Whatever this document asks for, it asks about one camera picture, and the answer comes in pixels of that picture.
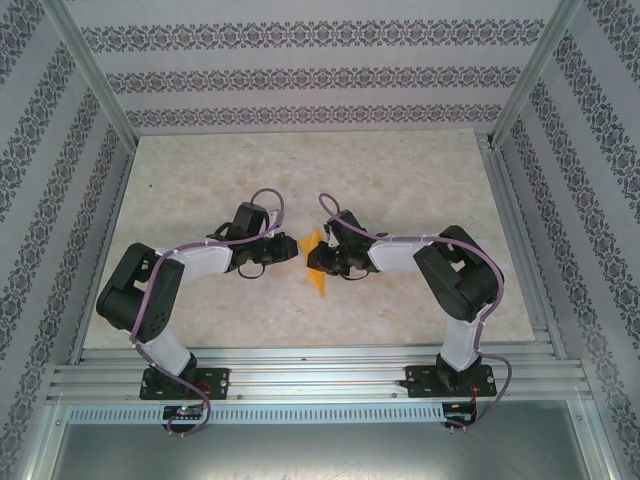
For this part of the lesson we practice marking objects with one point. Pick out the right controller circuit board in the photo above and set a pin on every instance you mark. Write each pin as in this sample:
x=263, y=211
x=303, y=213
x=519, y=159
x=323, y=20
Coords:
x=459, y=410

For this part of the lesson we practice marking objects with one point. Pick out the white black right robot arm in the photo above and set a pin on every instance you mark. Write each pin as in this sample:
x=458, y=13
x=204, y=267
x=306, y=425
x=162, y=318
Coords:
x=462, y=345

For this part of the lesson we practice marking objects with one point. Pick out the grey metal sheet panel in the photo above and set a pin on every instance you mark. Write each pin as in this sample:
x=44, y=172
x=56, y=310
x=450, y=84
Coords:
x=320, y=450

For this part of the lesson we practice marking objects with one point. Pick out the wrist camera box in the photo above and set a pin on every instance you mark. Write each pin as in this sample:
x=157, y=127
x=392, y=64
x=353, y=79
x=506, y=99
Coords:
x=272, y=225
x=327, y=232

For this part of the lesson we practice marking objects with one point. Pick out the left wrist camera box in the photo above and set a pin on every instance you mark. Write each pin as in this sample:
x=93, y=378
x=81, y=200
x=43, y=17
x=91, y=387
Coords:
x=272, y=225

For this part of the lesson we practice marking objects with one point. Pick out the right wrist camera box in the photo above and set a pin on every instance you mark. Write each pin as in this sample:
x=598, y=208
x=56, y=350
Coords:
x=327, y=232

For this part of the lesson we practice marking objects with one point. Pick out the controller circuit board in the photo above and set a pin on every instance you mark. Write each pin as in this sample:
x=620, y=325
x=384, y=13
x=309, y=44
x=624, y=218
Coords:
x=459, y=410
x=185, y=412

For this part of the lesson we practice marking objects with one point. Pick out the aluminium front mounting rails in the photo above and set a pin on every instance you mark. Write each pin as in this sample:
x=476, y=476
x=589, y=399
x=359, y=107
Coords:
x=320, y=375

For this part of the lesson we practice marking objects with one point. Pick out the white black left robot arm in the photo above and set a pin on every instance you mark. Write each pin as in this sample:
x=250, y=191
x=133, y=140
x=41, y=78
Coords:
x=165, y=355

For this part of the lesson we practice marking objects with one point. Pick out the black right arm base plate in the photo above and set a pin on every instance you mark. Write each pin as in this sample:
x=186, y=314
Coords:
x=417, y=382

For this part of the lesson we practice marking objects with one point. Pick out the aluminium frame post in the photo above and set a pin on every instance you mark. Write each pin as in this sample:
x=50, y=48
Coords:
x=532, y=75
x=96, y=75

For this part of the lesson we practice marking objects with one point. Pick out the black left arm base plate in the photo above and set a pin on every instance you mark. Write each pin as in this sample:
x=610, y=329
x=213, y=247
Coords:
x=220, y=382

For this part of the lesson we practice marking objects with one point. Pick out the left controller circuit board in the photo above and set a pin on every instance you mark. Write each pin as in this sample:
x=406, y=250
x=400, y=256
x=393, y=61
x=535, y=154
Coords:
x=185, y=412

